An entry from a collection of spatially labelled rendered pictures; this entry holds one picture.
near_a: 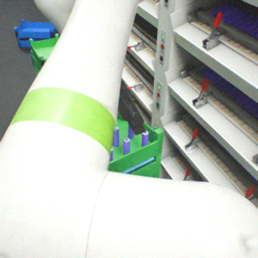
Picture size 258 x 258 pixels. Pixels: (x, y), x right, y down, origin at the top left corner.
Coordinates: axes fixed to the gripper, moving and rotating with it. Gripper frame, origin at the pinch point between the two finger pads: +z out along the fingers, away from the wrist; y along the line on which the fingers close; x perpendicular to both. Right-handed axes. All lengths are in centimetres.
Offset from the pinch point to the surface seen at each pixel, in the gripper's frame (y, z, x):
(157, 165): 2.0, 17.1, -0.7
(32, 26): -198, 13, -86
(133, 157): 6.4, 6.6, -4.0
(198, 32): -21.6, -4.4, 24.1
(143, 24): -72, 6, 8
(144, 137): 1.0, 6.1, -0.1
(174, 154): -28, 45, 1
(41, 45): -141, 14, -66
